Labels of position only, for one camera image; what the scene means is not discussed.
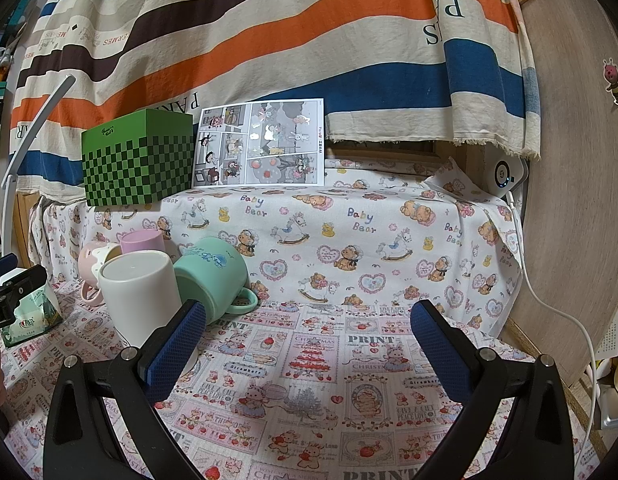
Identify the green snack packet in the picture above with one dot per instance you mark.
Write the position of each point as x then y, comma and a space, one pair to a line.
35, 316

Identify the strawberry printed tablecloth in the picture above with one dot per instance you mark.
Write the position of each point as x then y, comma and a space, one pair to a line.
314, 385

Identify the white perforated paper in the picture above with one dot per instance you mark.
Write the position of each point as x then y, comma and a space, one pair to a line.
609, 335

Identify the white cup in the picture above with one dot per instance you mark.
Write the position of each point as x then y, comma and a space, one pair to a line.
139, 300

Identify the cartoon sticker sheet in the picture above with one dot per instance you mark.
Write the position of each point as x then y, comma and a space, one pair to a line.
269, 145

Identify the striped cloth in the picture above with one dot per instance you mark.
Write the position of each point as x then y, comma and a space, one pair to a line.
289, 35

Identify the round wooden board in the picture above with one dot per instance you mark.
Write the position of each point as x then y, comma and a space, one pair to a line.
564, 160

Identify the pink cup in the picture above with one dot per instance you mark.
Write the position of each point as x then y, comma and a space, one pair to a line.
141, 243

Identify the mint green mug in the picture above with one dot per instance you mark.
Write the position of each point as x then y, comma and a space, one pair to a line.
209, 275

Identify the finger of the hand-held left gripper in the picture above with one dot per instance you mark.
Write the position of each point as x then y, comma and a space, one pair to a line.
5, 264
21, 280

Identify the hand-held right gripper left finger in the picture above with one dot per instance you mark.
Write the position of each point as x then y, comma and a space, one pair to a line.
175, 349

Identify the cartoon animal sticker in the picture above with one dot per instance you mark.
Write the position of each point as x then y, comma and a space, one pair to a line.
614, 82

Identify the grey metal box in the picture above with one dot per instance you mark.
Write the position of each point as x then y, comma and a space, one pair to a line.
614, 410

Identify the bear printed cloth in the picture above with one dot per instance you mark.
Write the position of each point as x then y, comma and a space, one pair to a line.
339, 240

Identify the green checkered box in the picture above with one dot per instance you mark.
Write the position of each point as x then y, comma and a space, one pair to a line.
134, 165

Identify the white device with blue lights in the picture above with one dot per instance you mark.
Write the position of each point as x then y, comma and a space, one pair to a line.
506, 175

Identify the pink polka dot mug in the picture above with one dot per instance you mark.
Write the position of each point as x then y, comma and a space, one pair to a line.
91, 266

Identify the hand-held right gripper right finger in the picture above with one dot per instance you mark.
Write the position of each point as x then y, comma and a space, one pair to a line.
439, 355

